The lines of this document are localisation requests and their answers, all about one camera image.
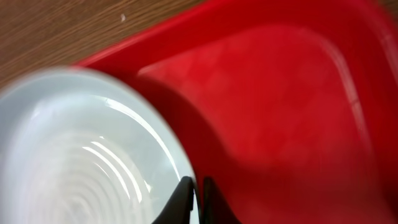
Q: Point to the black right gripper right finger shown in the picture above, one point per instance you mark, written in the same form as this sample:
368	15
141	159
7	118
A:
216	208

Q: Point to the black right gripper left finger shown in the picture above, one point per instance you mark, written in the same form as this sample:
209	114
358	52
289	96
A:
180	204

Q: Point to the red plastic tray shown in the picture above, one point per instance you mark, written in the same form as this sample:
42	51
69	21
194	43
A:
289	106

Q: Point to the light blue plate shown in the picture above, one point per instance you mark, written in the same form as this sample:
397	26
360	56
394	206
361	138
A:
79	146

